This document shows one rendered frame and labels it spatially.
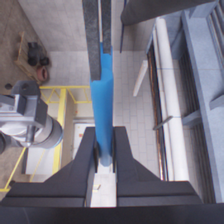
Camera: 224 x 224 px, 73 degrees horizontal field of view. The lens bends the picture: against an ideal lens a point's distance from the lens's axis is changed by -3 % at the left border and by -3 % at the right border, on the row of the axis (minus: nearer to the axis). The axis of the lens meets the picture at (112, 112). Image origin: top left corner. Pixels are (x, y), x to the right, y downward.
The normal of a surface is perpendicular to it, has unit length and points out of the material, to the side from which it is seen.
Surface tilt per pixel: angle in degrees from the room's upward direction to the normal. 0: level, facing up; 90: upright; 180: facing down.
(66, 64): 90
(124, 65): 90
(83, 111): 90
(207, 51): 90
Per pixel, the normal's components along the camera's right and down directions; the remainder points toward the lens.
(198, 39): 0.01, -0.30
